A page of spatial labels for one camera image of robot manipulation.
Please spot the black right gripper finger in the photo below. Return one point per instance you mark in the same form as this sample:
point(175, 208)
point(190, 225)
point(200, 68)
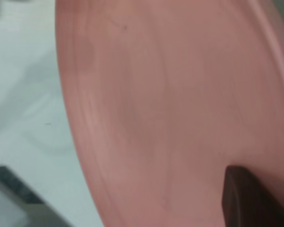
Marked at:
point(246, 205)

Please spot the pink round plate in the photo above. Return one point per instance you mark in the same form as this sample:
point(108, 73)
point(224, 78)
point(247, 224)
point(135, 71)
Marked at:
point(156, 94)

